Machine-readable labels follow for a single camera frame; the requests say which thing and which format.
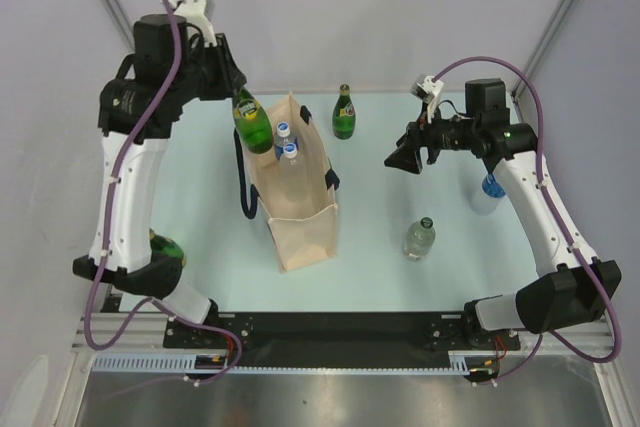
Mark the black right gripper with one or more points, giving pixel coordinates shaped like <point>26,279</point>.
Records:
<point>408,155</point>

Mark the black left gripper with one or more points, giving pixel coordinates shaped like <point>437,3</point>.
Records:
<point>229,76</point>

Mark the blue label water bottle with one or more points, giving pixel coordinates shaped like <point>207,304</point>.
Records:
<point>282,136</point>

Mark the clear glass bottle green cap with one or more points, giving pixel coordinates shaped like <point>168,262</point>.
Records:
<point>419,239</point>

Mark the clear unlabelled plastic water bottle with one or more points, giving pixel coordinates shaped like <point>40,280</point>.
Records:
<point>294,174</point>

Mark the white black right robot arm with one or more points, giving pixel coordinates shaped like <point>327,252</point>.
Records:
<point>573,284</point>

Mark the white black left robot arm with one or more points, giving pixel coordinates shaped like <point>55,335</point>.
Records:
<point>173,63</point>

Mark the beige canvas tote bag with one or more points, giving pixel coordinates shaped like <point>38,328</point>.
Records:
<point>303,233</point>

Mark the green Perrier bottle back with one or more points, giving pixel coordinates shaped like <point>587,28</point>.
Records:
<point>343,116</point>

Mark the blue label bottle right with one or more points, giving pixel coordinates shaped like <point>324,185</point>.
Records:
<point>487,197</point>

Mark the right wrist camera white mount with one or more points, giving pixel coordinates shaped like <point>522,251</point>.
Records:
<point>428,89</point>

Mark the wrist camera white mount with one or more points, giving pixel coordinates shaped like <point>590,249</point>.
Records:
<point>428,89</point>
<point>198,13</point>

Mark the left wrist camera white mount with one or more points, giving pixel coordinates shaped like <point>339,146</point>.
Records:
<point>198,13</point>

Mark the aluminium corner post right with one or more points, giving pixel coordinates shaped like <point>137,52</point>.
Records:
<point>549,33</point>

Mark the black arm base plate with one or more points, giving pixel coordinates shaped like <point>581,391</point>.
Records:
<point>344,339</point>

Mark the white slotted cable duct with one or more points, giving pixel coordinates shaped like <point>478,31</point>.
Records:
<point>452,363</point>

